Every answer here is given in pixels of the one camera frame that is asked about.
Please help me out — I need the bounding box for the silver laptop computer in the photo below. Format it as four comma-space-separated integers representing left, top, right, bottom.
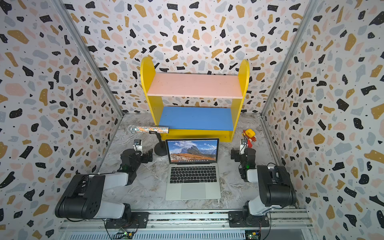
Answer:
166, 138, 221, 201

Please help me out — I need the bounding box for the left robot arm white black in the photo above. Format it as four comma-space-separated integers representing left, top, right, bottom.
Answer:
55, 149, 153, 229

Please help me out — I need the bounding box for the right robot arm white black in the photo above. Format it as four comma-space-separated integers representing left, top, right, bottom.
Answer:
228, 148, 297, 228

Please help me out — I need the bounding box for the red yellow toy figure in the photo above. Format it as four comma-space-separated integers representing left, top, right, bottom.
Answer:
242, 129, 257, 148

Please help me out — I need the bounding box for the glitter microphone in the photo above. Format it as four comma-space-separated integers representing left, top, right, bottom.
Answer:
128, 125, 169, 134

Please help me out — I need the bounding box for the yellow pink blue shelf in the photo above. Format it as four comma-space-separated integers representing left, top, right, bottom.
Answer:
140, 57, 250, 143

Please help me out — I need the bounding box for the left green circuit board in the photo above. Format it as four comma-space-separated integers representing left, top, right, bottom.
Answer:
119, 229, 134, 240

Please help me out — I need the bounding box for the green circuit board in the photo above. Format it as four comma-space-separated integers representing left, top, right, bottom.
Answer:
119, 229, 134, 240
245, 231, 261, 240

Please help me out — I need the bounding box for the right green circuit board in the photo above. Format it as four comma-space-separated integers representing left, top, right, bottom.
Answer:
245, 231, 261, 240

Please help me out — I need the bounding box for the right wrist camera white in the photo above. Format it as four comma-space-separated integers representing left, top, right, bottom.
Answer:
240, 139, 248, 151

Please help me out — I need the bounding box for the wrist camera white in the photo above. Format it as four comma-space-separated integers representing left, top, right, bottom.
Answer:
240, 139, 248, 151
133, 139, 143, 152

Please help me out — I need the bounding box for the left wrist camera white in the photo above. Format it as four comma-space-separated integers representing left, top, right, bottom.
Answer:
133, 139, 143, 152

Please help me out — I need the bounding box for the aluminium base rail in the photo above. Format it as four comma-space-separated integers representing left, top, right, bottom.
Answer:
59, 209, 317, 240

